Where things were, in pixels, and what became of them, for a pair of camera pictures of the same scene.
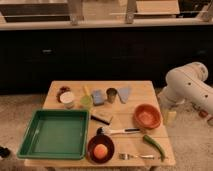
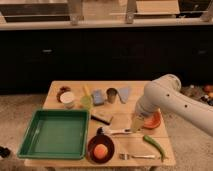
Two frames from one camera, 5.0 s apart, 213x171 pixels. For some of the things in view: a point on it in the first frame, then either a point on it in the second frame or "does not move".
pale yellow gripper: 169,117 to 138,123
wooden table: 125,126 does not move
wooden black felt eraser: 102,117 does not move
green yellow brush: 86,100 does not move
